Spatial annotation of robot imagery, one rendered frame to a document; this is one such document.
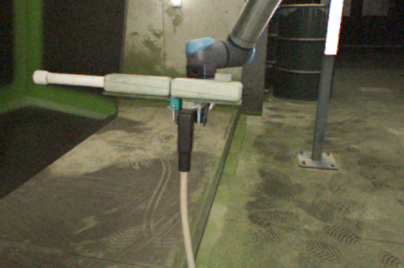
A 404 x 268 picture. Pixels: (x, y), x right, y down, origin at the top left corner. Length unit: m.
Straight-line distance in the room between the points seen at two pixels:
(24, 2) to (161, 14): 1.61
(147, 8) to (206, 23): 0.49
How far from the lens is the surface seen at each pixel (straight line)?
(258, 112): 2.69
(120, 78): 0.73
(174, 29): 2.69
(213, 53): 0.98
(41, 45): 1.24
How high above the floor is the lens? 0.80
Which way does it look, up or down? 17 degrees down
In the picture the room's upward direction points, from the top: straight up
